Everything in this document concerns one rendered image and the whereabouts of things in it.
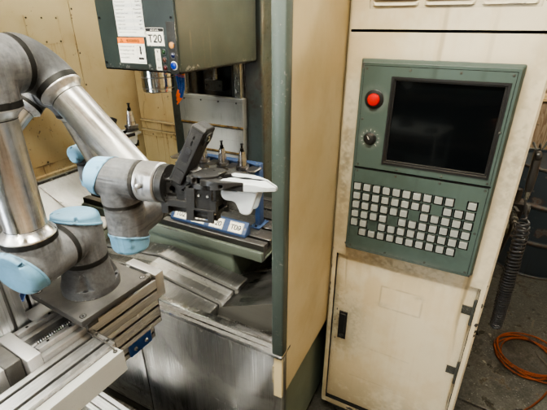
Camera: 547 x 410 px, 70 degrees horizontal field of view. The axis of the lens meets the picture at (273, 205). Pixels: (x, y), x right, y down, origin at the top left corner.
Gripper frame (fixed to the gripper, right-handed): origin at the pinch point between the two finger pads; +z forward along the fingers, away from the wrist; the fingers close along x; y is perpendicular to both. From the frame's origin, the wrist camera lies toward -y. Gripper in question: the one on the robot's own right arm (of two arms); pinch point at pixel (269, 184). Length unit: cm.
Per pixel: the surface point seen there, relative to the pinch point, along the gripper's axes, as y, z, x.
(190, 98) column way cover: -4, -103, -167
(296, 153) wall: 2.5, -5.6, -44.3
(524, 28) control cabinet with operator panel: -32, 50, -67
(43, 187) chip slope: 57, -194, -135
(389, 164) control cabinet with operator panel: 9, 20, -75
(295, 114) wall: -8.3, -5.8, -41.6
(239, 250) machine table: 60, -42, -96
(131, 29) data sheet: -35, -93, -96
